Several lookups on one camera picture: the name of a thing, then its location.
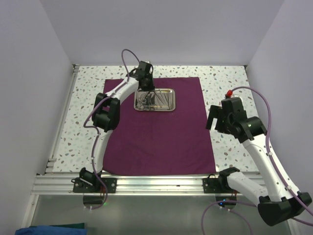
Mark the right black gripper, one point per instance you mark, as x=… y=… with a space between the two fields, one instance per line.
x=215 y=112

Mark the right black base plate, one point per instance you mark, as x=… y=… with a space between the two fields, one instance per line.
x=215 y=184

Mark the purple surgical cloth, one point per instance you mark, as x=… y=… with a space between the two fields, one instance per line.
x=163 y=143

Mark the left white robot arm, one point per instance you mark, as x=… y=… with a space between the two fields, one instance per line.
x=105 y=117

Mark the steel instrument tray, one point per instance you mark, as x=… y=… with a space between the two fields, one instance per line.
x=154 y=107

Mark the blue cloth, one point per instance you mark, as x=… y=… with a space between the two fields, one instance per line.
x=49 y=230

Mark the steel scissors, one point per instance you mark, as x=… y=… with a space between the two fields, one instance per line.
x=142 y=104

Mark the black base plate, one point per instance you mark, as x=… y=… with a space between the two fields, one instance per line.
x=215 y=184
x=82 y=186

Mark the green cloth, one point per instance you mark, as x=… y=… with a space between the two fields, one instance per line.
x=74 y=226

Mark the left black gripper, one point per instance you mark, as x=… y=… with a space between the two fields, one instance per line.
x=151 y=86

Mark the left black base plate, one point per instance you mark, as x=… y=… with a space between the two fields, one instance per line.
x=82 y=186

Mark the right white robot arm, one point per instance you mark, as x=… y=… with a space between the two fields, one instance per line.
x=279 y=199

